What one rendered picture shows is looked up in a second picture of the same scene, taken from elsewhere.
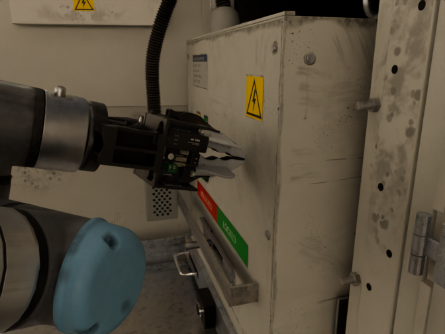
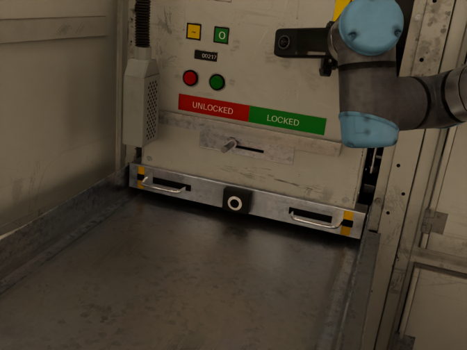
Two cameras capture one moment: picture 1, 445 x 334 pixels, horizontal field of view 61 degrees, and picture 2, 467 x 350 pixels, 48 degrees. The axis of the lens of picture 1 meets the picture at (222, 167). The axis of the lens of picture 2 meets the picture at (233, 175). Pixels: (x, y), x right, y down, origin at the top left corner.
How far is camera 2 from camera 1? 0.91 m
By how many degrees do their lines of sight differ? 54
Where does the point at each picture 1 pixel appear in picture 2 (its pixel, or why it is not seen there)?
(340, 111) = not seen: hidden behind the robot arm
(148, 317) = (187, 233)
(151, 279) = (131, 214)
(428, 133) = (454, 30)
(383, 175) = (423, 53)
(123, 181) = (43, 119)
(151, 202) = (146, 125)
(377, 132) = (418, 32)
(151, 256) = (106, 196)
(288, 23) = not seen: outside the picture
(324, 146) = not seen: hidden behind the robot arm
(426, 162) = (453, 44)
